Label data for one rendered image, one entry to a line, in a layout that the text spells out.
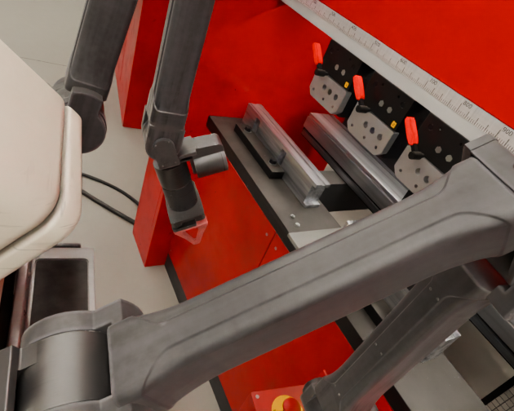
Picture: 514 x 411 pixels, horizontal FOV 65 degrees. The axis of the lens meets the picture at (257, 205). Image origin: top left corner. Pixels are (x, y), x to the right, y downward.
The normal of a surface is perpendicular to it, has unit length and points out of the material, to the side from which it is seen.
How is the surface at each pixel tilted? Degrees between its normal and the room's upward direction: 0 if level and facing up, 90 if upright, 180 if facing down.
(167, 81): 89
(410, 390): 0
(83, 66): 80
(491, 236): 97
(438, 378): 0
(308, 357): 90
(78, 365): 4
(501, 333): 90
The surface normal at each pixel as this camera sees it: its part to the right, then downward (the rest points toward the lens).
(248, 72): 0.43, 0.66
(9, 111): 0.85, -0.51
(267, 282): -0.29, -0.59
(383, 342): -0.90, -0.02
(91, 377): 0.57, -0.69
